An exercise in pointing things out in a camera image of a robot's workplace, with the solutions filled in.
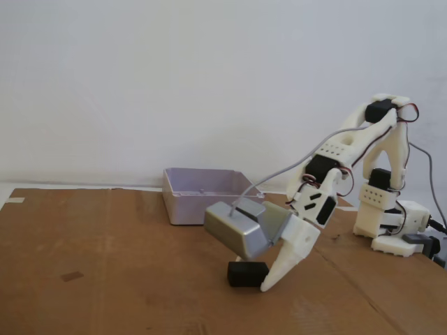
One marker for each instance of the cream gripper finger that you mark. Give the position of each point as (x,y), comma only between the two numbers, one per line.
(297,244)
(239,259)

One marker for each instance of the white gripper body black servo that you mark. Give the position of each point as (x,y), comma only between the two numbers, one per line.
(303,237)

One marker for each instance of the black rectangular block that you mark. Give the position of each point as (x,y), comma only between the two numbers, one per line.
(246,275)

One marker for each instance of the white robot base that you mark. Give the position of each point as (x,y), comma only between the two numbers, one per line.
(415,213)

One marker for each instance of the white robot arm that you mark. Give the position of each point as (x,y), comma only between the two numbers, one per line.
(370,132)

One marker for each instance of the white plastic junction box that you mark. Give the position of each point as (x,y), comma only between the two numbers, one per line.
(185,209)

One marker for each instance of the grey clamp pad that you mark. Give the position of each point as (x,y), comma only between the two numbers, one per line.
(415,239)

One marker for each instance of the brown cardboard sheet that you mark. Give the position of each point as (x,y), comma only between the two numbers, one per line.
(139,296)

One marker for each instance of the black table clamp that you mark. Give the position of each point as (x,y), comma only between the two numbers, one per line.
(436,247)

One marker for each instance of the white tape piece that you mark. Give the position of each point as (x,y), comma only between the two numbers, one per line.
(15,200)

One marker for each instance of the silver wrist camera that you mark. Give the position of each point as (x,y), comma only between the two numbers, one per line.
(230,230)

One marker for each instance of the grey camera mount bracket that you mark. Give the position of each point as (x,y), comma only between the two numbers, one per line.
(276,218)

